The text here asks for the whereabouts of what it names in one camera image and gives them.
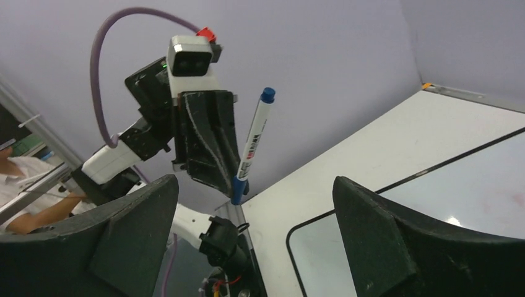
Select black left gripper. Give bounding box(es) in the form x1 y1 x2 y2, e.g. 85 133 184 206
119 57 240 197

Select black framed whiteboard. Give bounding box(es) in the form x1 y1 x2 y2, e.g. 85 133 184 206
286 129 524 296

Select white blue whiteboard marker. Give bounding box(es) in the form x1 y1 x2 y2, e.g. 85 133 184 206
230 87 276 205

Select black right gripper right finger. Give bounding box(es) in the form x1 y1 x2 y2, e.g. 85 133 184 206
332 176 524 296

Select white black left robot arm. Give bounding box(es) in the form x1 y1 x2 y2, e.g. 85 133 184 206
74 58 254 281

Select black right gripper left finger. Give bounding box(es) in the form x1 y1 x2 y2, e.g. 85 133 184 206
1 174 179 296

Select person in white shirt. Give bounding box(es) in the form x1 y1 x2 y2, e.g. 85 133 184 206
0 145 97 235

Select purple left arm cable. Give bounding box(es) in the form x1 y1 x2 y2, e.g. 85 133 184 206
89 7 201 149

